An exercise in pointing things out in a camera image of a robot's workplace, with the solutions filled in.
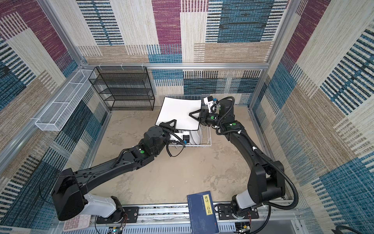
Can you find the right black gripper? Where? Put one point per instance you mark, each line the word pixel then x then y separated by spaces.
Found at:
pixel 203 114

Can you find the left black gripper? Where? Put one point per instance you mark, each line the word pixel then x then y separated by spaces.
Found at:
pixel 167 128

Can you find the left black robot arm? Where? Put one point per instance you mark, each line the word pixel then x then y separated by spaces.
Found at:
pixel 71 193

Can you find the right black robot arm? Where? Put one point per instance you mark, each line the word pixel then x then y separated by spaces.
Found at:
pixel 267 180

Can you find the black mesh shelf rack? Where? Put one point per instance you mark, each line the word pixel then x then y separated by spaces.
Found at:
pixel 123 88

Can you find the blue book yellow label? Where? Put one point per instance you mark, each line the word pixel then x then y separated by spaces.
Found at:
pixel 202 214

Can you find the pink calculator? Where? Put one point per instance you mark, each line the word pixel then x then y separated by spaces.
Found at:
pixel 78 222

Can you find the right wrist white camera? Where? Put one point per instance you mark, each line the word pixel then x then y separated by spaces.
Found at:
pixel 211 103

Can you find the white wire dish rack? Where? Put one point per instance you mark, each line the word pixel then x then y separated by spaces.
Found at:
pixel 206 141

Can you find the aluminium front rail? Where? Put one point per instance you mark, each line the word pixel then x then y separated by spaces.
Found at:
pixel 175 219

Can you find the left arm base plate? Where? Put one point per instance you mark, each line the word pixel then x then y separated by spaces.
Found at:
pixel 128 215

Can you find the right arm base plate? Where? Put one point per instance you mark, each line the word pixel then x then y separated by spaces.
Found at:
pixel 225 211

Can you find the white wire wall basket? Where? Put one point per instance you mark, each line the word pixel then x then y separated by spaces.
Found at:
pixel 62 107

